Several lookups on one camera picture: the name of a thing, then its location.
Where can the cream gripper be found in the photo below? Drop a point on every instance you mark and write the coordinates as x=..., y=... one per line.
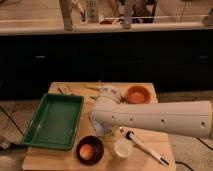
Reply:
x=102, y=129

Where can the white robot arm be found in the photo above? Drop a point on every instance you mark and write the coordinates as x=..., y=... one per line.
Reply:
x=194, y=119

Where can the green plastic tray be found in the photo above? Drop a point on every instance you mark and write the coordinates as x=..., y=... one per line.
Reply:
x=55, y=122

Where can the grey cloth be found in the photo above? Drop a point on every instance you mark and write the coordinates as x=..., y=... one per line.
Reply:
x=94, y=126

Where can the dark red bowl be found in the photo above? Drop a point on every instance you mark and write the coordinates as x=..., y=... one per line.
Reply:
x=98, y=147

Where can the orange fruit in bowl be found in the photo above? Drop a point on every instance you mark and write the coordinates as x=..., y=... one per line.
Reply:
x=86, y=152

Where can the white cup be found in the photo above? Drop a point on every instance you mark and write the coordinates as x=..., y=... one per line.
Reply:
x=123, y=148

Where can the orange bowl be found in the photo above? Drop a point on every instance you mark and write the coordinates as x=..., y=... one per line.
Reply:
x=137, y=95

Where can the white handled brush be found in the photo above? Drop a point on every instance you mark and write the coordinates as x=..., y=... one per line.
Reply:
x=157, y=156

